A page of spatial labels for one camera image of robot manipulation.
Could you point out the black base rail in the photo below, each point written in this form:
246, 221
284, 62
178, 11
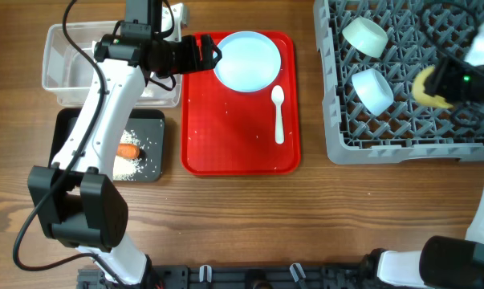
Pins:
295, 276

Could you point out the yellow cup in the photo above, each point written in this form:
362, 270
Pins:
418, 91

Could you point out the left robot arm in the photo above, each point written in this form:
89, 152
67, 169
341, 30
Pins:
74, 196

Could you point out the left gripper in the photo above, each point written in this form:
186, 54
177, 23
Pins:
192, 61

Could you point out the white rice pile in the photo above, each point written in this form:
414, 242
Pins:
145, 167

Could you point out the orange carrot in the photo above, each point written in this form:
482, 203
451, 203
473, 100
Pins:
128, 151

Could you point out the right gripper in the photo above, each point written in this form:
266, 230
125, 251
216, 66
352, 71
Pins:
435, 83

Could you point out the clear plastic bin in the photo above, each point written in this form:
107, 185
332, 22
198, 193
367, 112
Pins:
68, 75

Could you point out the light blue small bowl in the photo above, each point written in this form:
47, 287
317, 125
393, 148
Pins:
373, 90

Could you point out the black waste tray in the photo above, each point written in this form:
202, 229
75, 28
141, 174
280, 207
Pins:
145, 122

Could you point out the mint green bowl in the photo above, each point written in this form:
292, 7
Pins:
366, 36

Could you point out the red serving tray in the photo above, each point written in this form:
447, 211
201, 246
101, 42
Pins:
224, 132

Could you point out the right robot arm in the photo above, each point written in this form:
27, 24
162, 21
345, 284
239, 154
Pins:
443, 262

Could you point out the grey dishwasher rack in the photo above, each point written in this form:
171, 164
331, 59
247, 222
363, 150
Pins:
405, 130

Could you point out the white plastic spoon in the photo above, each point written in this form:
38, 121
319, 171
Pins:
277, 97

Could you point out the light blue plate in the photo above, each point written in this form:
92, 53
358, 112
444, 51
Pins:
250, 61

